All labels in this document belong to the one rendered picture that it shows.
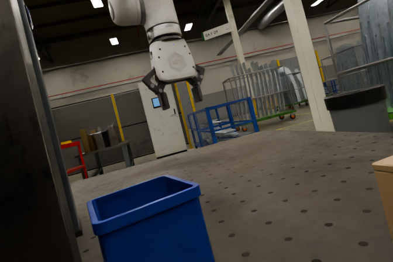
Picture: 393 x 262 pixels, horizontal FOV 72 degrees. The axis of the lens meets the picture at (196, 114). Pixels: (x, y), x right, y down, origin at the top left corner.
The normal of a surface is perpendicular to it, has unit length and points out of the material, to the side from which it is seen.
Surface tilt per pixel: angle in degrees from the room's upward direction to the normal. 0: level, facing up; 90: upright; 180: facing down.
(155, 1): 89
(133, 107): 90
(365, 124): 93
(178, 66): 89
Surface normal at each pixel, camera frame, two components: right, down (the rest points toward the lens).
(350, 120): -0.71, 0.23
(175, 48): 0.47, -0.18
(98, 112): 0.16, -0.04
